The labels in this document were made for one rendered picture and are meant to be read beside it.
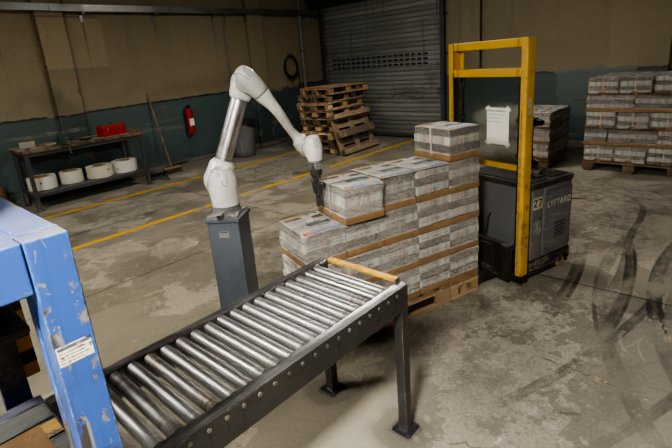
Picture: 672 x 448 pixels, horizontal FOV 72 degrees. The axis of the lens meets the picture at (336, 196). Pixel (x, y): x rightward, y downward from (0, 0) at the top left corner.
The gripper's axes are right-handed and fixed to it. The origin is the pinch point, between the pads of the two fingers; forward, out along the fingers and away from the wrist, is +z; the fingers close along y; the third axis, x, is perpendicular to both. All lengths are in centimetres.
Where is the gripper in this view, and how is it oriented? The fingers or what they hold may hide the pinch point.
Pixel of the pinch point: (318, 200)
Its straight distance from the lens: 295.6
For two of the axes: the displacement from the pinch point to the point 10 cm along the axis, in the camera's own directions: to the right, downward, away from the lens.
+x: -8.6, 2.1, -4.7
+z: 0.8, 9.6, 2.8
